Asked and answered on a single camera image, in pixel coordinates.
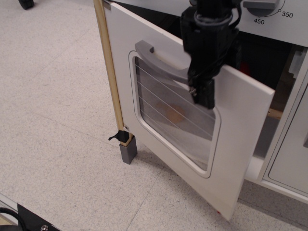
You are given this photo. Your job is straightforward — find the wooden kitchen leg post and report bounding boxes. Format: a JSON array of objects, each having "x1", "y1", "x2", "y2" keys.
[{"x1": 93, "y1": 0, "x2": 124, "y2": 131}]

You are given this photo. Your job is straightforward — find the small black round button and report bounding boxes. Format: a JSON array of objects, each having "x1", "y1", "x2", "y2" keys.
[{"x1": 190, "y1": 0, "x2": 197, "y2": 6}]

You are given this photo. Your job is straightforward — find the black tape on leg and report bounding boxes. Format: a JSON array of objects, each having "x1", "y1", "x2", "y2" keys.
[{"x1": 108, "y1": 130, "x2": 129, "y2": 143}]

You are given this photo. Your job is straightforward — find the white toy kitchen cabinet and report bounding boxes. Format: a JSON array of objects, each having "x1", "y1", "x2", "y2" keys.
[{"x1": 103, "y1": 0, "x2": 308, "y2": 202}]

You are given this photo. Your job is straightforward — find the grey temperature knob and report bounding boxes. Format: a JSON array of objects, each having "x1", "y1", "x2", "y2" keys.
[{"x1": 243, "y1": 0, "x2": 280, "y2": 17}]

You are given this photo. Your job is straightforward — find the white toy oven door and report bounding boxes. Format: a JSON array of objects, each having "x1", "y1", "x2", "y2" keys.
[{"x1": 105, "y1": 2, "x2": 274, "y2": 219}]

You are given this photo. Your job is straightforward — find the black metal base plate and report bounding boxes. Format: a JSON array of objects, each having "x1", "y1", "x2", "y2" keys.
[{"x1": 17, "y1": 204, "x2": 60, "y2": 231}]

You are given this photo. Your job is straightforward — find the grey leg foot cap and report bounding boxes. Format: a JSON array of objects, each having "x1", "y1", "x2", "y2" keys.
[{"x1": 119, "y1": 136, "x2": 138, "y2": 165}]

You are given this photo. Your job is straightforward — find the red toy strawberry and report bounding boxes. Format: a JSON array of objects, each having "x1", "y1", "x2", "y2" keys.
[{"x1": 240, "y1": 62, "x2": 251, "y2": 76}]

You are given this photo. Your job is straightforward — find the black cable bottom left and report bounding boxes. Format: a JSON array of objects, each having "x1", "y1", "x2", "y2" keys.
[{"x1": 0, "y1": 206, "x2": 25, "y2": 231}]

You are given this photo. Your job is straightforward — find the grey oven door handle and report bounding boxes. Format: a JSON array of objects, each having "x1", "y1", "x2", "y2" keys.
[{"x1": 135, "y1": 40, "x2": 188, "y2": 85}]

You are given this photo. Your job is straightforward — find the black caster wheel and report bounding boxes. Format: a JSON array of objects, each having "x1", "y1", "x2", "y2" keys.
[{"x1": 19, "y1": 0, "x2": 34, "y2": 10}]

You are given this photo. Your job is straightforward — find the white right cabinet door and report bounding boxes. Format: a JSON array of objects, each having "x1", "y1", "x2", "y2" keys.
[{"x1": 263, "y1": 73, "x2": 308, "y2": 197}]

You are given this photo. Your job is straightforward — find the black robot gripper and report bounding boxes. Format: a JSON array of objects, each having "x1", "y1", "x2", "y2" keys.
[{"x1": 180, "y1": 0, "x2": 242, "y2": 109}]

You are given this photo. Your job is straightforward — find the orange toy chicken drumstick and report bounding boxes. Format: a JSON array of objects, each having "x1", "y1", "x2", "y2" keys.
[{"x1": 156, "y1": 103, "x2": 185, "y2": 124}]

